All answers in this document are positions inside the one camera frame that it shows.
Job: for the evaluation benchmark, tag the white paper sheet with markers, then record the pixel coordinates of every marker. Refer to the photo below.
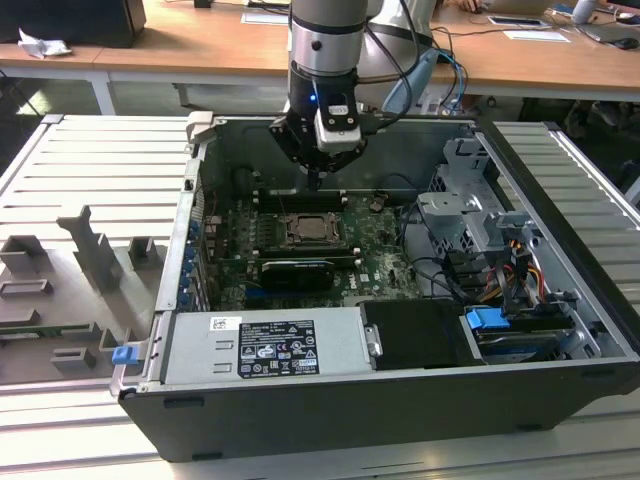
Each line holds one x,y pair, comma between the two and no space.
535,36

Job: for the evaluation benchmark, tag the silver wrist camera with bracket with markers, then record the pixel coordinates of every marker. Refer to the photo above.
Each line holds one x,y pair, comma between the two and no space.
337,135

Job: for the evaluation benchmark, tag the CPU socket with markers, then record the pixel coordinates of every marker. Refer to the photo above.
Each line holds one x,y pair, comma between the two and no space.
280,240

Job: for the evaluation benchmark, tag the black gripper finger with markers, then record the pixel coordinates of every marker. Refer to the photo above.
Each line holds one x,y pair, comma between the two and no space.
345,160
295,145

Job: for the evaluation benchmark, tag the white printed paper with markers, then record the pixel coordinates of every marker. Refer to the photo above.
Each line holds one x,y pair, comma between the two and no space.
265,17

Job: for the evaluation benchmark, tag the white framed tablet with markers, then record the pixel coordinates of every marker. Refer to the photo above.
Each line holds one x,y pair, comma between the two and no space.
517,21

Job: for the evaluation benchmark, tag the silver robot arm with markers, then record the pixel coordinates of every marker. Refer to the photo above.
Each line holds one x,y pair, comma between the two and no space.
325,45

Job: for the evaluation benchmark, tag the grey parts rack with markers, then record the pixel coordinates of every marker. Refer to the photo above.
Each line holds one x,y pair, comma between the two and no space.
95,250

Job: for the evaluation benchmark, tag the grey power supply unit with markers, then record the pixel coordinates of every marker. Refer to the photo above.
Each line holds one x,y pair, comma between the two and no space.
200,350

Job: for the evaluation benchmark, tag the long wooden desk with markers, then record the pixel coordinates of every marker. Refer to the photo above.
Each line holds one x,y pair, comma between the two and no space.
210,55

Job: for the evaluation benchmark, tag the green RAM stick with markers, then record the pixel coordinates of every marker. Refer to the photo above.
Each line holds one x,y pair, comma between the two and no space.
30,330

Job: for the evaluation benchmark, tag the black plastic shroud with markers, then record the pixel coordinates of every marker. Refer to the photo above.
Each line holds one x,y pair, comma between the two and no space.
415,335

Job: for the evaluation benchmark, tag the round coin cell battery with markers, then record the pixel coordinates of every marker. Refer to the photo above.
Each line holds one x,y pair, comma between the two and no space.
377,204

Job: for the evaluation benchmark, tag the black RAM slot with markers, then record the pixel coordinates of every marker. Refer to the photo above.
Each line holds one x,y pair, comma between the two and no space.
305,253
280,200

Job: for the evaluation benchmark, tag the blue case latch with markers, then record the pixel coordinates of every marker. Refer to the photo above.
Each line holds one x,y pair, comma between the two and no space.
124,355

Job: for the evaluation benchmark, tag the hard disk in blue carrier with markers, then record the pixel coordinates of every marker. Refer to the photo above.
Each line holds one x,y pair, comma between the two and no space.
487,319

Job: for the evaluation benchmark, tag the black graphics card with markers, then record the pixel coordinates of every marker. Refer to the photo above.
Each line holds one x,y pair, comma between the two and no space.
295,275

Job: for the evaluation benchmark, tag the black open PC case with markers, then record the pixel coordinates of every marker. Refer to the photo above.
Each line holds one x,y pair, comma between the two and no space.
350,415

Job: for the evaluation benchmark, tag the large black box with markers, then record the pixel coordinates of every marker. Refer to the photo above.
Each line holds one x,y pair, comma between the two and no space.
75,22

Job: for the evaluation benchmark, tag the green motherboard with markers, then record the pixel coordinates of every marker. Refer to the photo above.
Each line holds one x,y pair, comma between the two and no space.
385,260

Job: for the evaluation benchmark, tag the white power strip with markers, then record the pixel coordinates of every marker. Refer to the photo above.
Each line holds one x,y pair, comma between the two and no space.
430,104

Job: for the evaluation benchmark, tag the black computer mouse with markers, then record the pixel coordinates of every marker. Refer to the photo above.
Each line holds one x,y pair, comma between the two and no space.
627,43

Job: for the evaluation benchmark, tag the short wooden desk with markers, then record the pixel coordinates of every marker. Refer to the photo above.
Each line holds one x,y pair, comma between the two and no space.
45,65

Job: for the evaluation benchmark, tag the grey laptop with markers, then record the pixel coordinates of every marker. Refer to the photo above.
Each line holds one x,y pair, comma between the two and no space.
607,32

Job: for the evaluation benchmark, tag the crumpled white paper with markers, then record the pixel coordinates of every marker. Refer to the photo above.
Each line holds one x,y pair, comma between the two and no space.
42,45

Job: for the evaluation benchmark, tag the grey metal drive cage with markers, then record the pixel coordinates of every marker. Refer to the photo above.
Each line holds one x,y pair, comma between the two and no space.
440,210

